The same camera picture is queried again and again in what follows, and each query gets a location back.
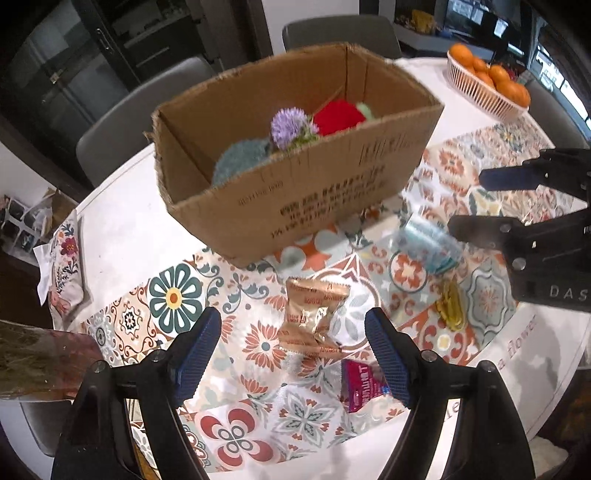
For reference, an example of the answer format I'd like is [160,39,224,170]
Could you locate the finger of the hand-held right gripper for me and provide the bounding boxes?
[479,148,591,192]
[447,213,528,252]

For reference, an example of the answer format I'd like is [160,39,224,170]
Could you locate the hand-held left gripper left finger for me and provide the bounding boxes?
[50,306,222,480]

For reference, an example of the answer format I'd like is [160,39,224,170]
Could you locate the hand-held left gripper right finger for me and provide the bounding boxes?
[365,307,532,480]

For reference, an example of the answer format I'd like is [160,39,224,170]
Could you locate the blue tissue packet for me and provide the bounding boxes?
[396,215,462,275]

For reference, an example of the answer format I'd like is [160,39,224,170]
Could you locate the gold snack packet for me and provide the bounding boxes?
[278,277,352,358]

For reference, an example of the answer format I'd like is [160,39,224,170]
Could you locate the brown cardboard box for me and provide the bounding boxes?
[144,41,445,268]

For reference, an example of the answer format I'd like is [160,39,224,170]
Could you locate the green fluffy plush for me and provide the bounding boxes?
[211,138,278,185]

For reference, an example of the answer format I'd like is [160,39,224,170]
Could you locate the purple artificial flower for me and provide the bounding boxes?
[270,107,320,151]

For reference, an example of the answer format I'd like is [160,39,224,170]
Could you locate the magenta snack packet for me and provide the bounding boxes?
[341,360,393,413]

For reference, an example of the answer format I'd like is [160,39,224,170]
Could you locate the patterned table runner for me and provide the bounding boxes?
[81,115,591,472]

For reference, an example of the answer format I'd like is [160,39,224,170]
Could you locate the white plastic basket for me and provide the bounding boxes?
[446,48,529,121]

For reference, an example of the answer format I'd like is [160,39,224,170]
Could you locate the grey dining chair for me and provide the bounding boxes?
[76,58,218,188]
[524,78,571,121]
[283,21,402,61]
[21,399,72,457]

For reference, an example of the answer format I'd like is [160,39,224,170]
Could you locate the glass vase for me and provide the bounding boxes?
[0,318,105,402]

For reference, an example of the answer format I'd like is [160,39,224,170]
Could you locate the pile of oranges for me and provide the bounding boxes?
[450,42,532,108]

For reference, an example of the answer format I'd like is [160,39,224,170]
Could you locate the grey sideboard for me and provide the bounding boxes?
[394,25,462,51]

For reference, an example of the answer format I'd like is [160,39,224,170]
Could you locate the floral fabric tissue cover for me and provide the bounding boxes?
[33,210,90,324]

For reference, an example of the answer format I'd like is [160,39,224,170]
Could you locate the dark display shelf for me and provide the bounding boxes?
[443,0,532,38]

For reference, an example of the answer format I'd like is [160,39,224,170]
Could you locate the dried flower bunch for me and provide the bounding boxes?
[0,320,56,393]

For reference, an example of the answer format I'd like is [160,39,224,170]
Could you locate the yellow packets on sideboard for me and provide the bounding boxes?
[410,10,435,33]

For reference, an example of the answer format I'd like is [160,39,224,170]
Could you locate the dark glass sliding door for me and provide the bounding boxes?
[0,0,273,190]

